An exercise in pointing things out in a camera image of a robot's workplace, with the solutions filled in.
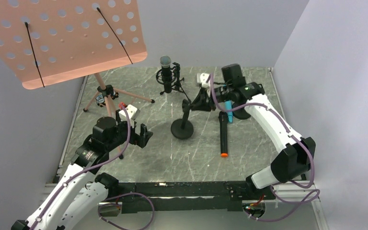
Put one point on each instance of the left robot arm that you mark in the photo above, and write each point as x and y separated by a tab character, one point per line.
81	187

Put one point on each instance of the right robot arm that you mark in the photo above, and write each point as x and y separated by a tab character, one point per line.
295	153

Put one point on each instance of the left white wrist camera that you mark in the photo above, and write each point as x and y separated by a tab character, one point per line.
128	112

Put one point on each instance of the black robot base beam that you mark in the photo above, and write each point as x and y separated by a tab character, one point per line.
178	196

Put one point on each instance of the black microphone orange end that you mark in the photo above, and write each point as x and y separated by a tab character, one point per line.
223	122

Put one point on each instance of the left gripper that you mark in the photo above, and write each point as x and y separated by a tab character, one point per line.
140	135

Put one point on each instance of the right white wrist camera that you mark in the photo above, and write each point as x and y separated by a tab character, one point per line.
203	80

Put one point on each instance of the black shock mount tripod stand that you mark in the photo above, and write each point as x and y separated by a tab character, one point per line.
177	80

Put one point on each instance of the blue microphone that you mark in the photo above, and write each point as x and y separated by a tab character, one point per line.
228	107

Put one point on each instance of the black microphone silver grille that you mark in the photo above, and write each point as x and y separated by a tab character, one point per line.
166	74

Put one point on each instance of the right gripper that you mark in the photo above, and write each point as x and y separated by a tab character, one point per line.
209	98

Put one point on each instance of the pink perforated music stand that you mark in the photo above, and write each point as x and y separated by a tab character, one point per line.
46	48

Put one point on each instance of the black round-base mic stand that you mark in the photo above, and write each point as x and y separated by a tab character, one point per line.
182	128

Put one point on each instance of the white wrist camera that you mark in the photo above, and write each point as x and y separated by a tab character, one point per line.
203	80
128	112

